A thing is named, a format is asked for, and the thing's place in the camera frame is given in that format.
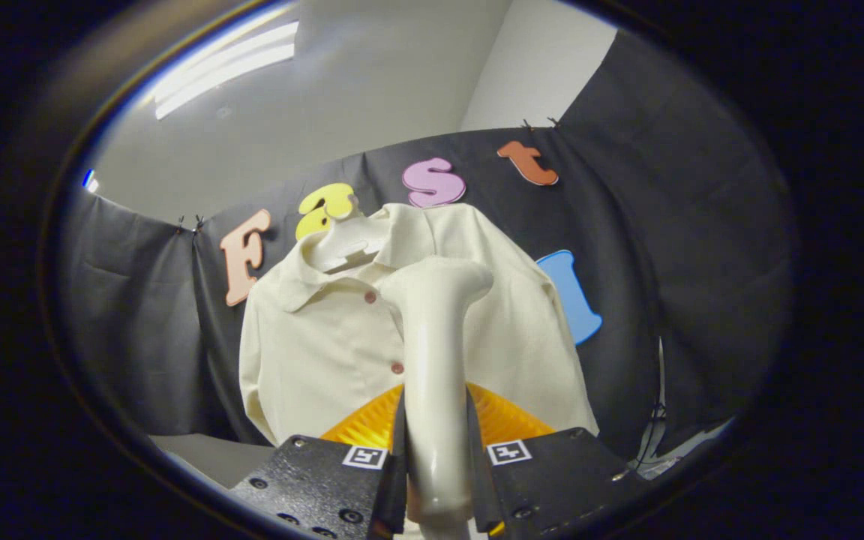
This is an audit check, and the white garment steamer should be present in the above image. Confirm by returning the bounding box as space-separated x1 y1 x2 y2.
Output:
379 256 494 540

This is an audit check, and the grey cabinet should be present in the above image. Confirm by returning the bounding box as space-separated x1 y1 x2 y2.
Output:
148 433 275 488

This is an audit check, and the thin white pole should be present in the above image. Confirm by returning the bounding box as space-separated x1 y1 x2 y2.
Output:
638 337 665 462

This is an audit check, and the ceiling light panel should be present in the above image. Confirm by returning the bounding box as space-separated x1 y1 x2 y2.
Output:
151 21 299 121

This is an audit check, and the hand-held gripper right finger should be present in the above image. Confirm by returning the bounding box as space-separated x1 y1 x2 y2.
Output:
464 381 650 539

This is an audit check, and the black backdrop cloth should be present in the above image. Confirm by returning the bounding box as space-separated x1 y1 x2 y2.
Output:
57 30 797 458

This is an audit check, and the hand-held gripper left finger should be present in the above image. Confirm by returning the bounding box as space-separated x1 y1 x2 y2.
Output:
229 382 408 540

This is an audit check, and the white plastic hanger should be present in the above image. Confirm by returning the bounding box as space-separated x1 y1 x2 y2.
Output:
304 195 392 272

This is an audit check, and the cream button-up shirt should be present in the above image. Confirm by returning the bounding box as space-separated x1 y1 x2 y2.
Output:
238 202 599 447

